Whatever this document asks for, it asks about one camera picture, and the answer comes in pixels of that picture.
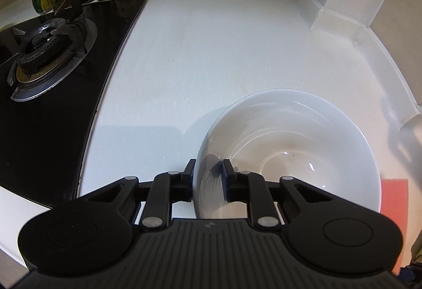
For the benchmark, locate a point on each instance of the pink and green sponge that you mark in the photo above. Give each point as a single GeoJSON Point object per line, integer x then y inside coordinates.
{"type": "Point", "coordinates": [395, 202]}

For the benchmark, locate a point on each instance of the white ceramic bowl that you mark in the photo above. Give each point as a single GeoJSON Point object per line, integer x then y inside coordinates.
{"type": "Point", "coordinates": [286, 132]}

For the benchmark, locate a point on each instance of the black glass gas stove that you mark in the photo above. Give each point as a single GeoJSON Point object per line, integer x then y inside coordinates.
{"type": "Point", "coordinates": [54, 69]}

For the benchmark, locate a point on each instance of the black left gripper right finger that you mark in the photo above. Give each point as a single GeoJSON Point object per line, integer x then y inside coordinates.
{"type": "Point", "coordinates": [251, 189]}

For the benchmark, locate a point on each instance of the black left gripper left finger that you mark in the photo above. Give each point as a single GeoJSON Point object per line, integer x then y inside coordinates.
{"type": "Point", "coordinates": [160, 194]}

